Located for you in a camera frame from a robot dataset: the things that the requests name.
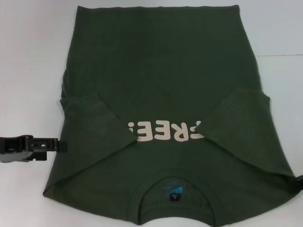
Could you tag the dark green FREE t-shirt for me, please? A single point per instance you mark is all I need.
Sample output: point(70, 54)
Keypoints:
point(165, 82)

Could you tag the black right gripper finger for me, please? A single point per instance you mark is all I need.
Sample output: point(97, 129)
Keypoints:
point(300, 183)

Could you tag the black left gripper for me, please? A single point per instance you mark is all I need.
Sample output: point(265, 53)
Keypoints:
point(14, 149)

